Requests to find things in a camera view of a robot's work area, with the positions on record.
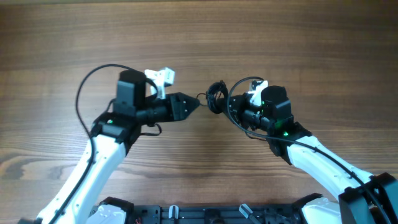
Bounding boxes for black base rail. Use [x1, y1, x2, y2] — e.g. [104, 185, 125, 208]
[129, 204, 303, 224]

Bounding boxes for right camera black cable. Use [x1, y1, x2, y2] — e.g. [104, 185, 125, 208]
[226, 76, 392, 224]

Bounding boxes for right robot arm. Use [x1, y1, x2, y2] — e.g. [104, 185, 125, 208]
[206, 85, 397, 223]

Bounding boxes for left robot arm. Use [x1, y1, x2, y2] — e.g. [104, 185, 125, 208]
[33, 68, 199, 223]

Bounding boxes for black usb cables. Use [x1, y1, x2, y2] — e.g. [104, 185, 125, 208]
[196, 80, 229, 115]

